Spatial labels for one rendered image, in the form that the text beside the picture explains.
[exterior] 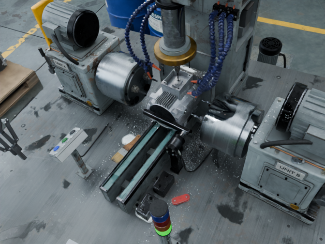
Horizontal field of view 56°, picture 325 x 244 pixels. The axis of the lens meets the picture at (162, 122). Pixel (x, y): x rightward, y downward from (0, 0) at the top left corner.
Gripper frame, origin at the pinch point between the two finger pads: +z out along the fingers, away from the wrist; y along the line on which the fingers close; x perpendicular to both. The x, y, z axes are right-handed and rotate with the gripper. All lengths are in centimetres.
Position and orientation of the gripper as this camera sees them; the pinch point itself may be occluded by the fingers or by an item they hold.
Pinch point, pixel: (18, 152)
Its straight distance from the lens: 135.9
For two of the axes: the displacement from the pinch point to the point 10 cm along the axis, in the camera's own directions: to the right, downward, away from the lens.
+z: 4.9, 7.3, 4.9
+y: 5.6, -6.9, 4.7
